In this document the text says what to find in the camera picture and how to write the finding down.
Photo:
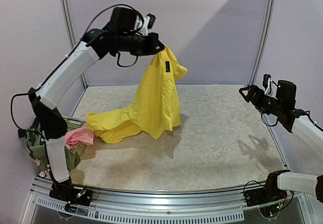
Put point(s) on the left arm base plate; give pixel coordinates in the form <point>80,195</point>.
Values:
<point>74,194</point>

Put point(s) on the olive green garment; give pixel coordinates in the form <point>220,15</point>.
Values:
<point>35,145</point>

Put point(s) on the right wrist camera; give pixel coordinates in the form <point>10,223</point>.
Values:
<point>267,84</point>

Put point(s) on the pink garment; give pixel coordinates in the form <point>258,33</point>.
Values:
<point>79,135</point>

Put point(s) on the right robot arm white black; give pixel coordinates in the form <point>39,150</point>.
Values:
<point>295,121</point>

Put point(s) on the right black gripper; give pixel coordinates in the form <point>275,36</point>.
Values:
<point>255,97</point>

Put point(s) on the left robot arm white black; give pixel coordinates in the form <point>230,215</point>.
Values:
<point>126,31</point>

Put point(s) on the aluminium front rail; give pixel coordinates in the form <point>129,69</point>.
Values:
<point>212,206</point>

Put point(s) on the yellow shorts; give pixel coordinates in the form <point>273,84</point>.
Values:
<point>155,108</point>

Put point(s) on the right aluminium frame post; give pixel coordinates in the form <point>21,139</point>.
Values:
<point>263,38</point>

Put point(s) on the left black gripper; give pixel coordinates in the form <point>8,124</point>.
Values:
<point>153,48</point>

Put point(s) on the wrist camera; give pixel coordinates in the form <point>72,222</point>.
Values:
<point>267,84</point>
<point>142,26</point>

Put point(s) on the beige plastic laundry basket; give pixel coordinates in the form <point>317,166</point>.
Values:
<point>72,124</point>

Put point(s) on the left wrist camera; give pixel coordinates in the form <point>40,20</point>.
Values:
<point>142,26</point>

